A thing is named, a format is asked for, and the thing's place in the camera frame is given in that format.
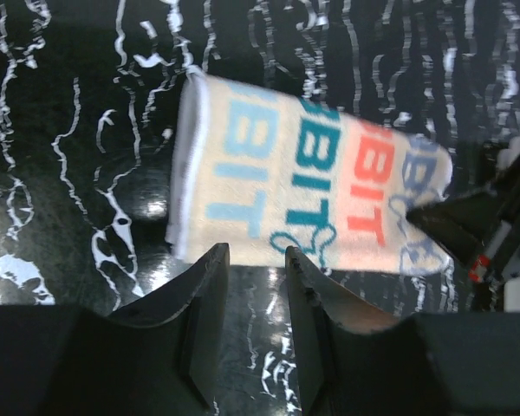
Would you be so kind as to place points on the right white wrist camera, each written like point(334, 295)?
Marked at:
point(507, 156)

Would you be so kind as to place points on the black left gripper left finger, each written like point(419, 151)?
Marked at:
point(155, 356)

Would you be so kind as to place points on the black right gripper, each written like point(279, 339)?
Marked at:
point(483, 225)

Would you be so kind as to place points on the cream rabbit print towel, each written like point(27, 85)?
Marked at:
point(263, 171)

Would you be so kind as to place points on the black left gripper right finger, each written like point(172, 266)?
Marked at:
point(355, 359)

